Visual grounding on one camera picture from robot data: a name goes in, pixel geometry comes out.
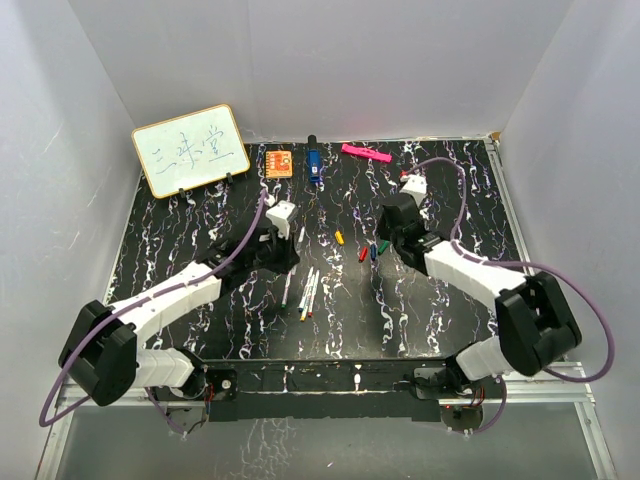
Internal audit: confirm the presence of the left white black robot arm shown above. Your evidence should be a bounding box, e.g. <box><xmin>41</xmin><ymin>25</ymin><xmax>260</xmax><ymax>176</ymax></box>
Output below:
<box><xmin>59</xmin><ymin>219</ymin><xmax>300</xmax><ymax>406</ymax></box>

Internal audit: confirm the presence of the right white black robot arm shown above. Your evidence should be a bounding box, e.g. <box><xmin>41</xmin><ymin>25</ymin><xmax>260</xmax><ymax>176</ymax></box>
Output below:
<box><xmin>377</xmin><ymin>193</ymin><xmax>582</xmax><ymax>397</ymax></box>

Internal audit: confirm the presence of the green pen cap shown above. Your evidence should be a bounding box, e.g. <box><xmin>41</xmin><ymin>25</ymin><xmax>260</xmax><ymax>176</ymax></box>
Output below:
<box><xmin>378</xmin><ymin>241</ymin><xmax>389</xmax><ymax>255</ymax></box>

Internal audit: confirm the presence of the white pen red tip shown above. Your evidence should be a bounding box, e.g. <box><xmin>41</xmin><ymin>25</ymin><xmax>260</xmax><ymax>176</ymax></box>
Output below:
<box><xmin>306</xmin><ymin>270</ymin><xmax>320</xmax><ymax>318</ymax></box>

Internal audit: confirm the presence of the white pen blue tip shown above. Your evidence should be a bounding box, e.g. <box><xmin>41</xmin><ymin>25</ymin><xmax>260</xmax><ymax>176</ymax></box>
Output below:
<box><xmin>298</xmin><ymin>267</ymin><xmax>314</xmax><ymax>313</ymax></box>

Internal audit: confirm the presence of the white pen yellow tip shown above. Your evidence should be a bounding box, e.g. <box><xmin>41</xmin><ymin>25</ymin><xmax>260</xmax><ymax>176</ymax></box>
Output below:
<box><xmin>300</xmin><ymin>271</ymin><xmax>319</xmax><ymax>322</ymax></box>

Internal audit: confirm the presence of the orange mini notebook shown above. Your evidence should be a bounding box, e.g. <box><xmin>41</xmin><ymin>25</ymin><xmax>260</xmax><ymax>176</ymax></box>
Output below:
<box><xmin>265</xmin><ymin>151</ymin><xmax>293</xmax><ymax>179</ymax></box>

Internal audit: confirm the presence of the pink plastic clip bar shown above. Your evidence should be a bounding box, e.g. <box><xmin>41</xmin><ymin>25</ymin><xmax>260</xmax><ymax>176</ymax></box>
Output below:
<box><xmin>341</xmin><ymin>144</ymin><xmax>392</xmax><ymax>164</ymax></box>

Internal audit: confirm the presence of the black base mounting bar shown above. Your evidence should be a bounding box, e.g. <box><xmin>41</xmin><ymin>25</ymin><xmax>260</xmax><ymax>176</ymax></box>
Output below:
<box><xmin>149</xmin><ymin>357</ymin><xmax>501</xmax><ymax>424</ymax></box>

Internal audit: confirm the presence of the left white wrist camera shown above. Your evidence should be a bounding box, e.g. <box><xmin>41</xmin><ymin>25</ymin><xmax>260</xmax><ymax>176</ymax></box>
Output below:
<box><xmin>265</xmin><ymin>200</ymin><xmax>298</xmax><ymax>239</ymax></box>

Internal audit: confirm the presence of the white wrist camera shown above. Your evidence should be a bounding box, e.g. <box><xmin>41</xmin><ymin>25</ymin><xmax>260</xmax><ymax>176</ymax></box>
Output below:
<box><xmin>399</xmin><ymin>174</ymin><xmax>427</xmax><ymax>207</ymax></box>
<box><xmin>265</xmin><ymin>200</ymin><xmax>298</xmax><ymax>239</ymax></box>

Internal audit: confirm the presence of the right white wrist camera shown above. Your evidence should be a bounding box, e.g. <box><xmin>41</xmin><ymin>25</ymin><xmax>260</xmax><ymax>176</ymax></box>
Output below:
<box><xmin>399</xmin><ymin>174</ymin><xmax>427</xmax><ymax>207</ymax></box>

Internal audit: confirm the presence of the small whiteboard with wooden frame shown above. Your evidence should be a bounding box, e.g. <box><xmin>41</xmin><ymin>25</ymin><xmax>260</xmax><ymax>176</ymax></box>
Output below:
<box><xmin>131</xmin><ymin>104</ymin><xmax>251</xmax><ymax>199</ymax></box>

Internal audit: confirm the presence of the aluminium frame rail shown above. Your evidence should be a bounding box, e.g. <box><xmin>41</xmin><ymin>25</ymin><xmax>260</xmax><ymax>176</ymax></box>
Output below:
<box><xmin>37</xmin><ymin>362</ymin><xmax>617</xmax><ymax>479</ymax></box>

